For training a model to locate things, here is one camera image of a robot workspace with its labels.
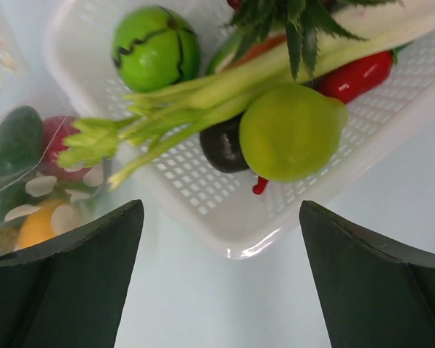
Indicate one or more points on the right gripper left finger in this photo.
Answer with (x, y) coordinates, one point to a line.
(70, 291)

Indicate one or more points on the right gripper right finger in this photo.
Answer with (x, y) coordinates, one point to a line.
(374, 291)

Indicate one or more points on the yellow toy lemon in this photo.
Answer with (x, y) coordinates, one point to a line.
(54, 217)

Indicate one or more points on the clear white-dotted zip bag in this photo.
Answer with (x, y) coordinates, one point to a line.
(20, 197)

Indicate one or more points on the dark green toy cucumber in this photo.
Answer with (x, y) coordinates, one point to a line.
(21, 141)

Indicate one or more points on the red toy tomato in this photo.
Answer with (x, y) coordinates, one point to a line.
(56, 129)

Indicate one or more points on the green toy apple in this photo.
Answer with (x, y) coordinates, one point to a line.
(290, 132)

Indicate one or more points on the white perforated plastic basket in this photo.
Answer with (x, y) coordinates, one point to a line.
(221, 209)

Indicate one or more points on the green toy celery stalk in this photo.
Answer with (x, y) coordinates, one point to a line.
(164, 118)

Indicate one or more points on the red toy chili pepper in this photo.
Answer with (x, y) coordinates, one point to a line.
(354, 79)

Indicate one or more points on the light green toy pumpkin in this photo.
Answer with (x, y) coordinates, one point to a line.
(154, 47)

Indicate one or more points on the white toy radish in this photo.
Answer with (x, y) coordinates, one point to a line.
(411, 19)

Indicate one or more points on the orange toy pineapple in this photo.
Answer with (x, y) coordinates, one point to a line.
(296, 23)

